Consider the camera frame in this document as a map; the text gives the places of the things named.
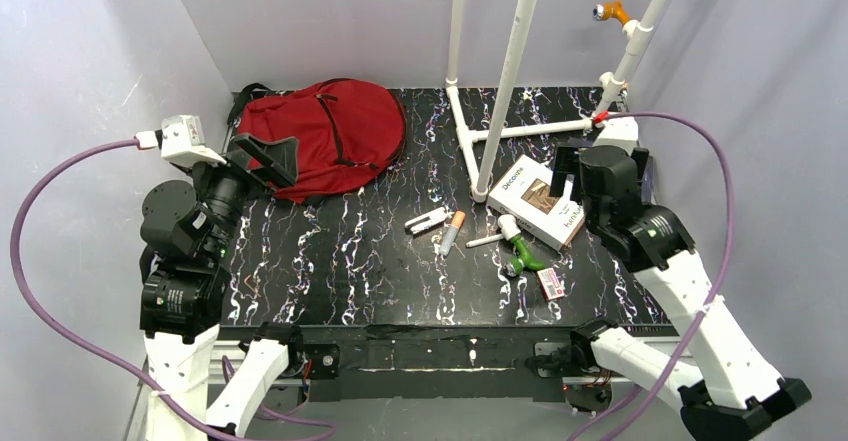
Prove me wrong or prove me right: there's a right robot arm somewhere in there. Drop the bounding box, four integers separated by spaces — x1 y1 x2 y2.
527 145 812 440

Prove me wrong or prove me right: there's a red student backpack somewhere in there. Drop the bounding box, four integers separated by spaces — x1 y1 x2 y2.
226 78 407 204

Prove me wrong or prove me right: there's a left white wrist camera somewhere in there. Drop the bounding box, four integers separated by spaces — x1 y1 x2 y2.
134 115 226 169

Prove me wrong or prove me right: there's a small red white card box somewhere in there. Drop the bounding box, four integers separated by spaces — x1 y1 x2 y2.
536 267 565 302

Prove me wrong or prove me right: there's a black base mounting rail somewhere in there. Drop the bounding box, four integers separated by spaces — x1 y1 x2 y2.
302 324 620 403

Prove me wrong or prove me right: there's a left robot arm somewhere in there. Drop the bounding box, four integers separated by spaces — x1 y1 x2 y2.
140 128 299 440

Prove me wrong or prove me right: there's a white furniture book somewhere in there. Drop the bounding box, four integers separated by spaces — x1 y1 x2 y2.
487 155 585 251

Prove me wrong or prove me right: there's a white PVC pipe frame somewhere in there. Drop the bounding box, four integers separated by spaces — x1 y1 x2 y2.
443 0 672 201

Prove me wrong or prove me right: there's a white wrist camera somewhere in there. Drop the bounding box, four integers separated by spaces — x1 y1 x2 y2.
134 115 226 169
592 116 639 156

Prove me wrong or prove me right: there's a white pen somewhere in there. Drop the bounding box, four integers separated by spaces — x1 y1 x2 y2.
465 233 504 248

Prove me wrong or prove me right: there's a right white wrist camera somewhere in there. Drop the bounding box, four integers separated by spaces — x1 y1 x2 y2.
592 116 639 156

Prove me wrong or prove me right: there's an orange capped glue stick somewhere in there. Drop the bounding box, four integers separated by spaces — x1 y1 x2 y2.
438 211 466 257

